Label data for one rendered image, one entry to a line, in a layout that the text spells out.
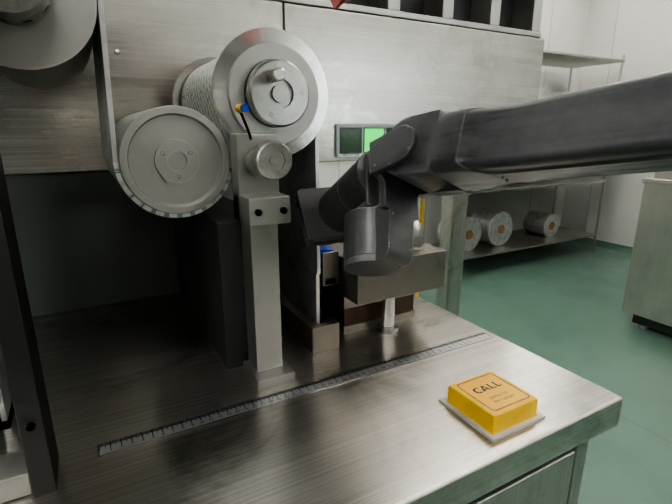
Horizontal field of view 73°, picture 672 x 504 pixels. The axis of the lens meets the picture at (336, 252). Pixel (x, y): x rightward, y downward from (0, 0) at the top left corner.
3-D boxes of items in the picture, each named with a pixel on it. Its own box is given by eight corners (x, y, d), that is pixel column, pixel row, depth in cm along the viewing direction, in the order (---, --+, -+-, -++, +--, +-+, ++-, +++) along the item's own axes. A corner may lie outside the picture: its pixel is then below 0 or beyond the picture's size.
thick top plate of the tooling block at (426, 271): (357, 305, 63) (358, 264, 62) (260, 243, 97) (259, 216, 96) (444, 286, 71) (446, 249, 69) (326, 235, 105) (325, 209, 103)
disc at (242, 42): (208, 149, 52) (218, 11, 49) (206, 148, 52) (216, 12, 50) (321, 163, 59) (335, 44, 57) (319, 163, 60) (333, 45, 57)
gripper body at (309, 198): (374, 235, 59) (404, 215, 53) (303, 245, 55) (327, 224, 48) (361, 189, 61) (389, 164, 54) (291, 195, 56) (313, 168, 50)
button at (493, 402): (492, 436, 47) (494, 416, 46) (446, 402, 53) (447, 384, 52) (537, 416, 50) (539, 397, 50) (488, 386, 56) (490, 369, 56)
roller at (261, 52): (224, 136, 52) (232, 30, 50) (181, 134, 74) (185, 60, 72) (313, 149, 58) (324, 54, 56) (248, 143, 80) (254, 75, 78)
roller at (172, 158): (126, 218, 50) (111, 103, 46) (111, 191, 71) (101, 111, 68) (233, 209, 55) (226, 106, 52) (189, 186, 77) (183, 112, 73)
